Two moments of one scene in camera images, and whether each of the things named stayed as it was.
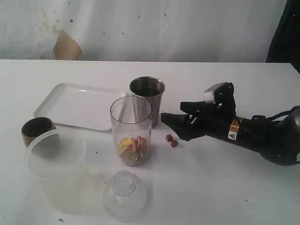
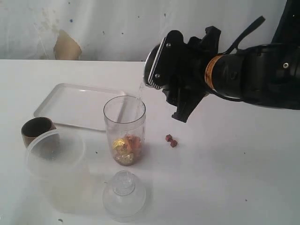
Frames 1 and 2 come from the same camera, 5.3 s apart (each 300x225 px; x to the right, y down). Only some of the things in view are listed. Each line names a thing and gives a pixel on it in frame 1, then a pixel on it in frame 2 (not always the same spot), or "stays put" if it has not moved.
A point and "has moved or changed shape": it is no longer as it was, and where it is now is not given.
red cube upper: (168, 138) stays put
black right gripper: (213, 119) → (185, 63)
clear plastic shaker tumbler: (131, 119) has moved or changed shape
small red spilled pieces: (174, 143) stays put
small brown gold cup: (35, 127) stays put
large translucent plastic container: (57, 161) stays put
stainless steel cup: (151, 88) → (149, 62)
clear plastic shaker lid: (125, 196) stays put
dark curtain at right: (285, 47) stays put
